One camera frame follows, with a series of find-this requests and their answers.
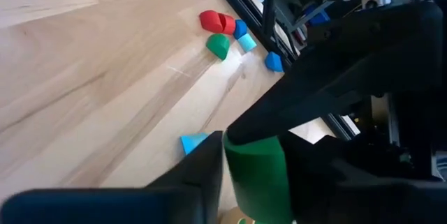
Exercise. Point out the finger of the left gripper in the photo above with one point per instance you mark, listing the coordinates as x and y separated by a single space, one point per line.
297 102

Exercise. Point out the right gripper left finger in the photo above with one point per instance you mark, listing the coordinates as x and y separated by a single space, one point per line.
206 175

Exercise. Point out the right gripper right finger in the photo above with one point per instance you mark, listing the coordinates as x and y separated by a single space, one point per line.
314 182

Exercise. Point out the light blue half-round block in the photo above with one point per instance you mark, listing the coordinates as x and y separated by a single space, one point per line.
191 142
247 42

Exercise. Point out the long green block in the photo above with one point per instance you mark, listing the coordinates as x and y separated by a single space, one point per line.
258 182

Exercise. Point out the green half-round block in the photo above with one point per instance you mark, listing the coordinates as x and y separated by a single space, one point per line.
218 46

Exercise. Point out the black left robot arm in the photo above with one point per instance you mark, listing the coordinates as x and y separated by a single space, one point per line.
415 136

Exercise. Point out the red half-round block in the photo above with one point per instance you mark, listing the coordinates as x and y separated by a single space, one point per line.
210 21
227 24

